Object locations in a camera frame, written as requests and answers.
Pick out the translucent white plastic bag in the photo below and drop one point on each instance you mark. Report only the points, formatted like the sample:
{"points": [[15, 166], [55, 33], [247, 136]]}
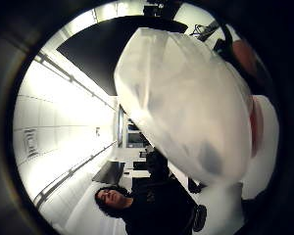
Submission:
{"points": [[186, 104]]}

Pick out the white container with red rim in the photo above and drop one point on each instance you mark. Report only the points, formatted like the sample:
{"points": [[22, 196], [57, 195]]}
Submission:
{"points": [[266, 143]]}

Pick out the black overhead equipment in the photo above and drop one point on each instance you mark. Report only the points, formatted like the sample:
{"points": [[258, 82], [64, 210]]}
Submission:
{"points": [[160, 9]]}

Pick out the computer monitor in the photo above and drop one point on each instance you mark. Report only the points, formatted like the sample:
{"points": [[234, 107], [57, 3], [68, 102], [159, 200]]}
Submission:
{"points": [[135, 138]]}

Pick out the the person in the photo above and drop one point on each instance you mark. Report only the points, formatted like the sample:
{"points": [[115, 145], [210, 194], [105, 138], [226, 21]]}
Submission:
{"points": [[156, 205]]}

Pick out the long ceiling light rail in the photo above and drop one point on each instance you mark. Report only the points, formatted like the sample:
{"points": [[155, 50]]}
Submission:
{"points": [[72, 78], [72, 173]]}

